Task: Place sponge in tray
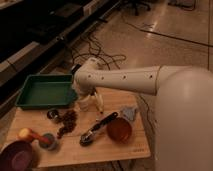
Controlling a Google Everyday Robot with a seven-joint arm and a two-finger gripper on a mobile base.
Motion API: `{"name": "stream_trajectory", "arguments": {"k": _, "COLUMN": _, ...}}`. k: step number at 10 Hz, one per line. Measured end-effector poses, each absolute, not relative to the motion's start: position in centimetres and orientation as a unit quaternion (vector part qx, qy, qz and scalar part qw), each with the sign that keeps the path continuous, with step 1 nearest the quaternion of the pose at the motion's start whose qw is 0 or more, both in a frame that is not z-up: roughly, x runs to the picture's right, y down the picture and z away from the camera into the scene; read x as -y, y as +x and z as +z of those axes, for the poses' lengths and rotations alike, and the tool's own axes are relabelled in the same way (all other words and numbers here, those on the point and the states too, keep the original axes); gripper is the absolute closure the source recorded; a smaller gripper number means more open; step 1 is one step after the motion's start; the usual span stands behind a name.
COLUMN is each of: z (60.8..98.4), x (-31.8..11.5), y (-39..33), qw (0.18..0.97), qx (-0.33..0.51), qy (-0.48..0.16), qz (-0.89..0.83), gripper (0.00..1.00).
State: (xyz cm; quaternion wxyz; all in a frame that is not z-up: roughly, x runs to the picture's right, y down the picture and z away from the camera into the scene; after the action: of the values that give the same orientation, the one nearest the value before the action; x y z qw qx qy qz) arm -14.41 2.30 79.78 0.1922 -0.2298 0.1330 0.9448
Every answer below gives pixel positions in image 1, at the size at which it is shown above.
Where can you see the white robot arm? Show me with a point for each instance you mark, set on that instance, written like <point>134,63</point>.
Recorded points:
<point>183,139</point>

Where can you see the green plastic tray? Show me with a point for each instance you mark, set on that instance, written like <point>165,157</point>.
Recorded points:
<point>46,91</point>

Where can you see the white round jar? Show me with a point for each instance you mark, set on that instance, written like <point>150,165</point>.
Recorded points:
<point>84,103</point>

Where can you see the grey crumpled cloth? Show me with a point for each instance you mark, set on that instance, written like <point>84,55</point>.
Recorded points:
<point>129,112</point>

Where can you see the wooden board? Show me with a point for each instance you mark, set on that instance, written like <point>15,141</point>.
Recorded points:
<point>70,152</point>

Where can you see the orange bowl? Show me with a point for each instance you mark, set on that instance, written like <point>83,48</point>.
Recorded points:
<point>119,130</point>

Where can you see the brown grape bunch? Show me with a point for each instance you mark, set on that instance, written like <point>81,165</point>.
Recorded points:
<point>69,122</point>

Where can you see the black ice cream scoop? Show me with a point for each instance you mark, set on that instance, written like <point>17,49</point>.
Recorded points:
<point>88,137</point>

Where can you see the small dark metal cup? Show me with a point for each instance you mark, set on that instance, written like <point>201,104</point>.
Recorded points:
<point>53,115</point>

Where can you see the small grey cup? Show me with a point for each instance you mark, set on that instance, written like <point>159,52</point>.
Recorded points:
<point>50,142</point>

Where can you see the office chair base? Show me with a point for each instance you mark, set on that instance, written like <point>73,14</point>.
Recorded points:
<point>135,4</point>

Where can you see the dark shelf unit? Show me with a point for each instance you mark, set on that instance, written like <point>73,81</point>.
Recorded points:
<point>31,31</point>

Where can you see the purple bowl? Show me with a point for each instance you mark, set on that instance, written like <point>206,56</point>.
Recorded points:
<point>16,156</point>

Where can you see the yellow handled brush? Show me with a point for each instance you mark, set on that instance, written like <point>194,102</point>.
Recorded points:
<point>98,101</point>

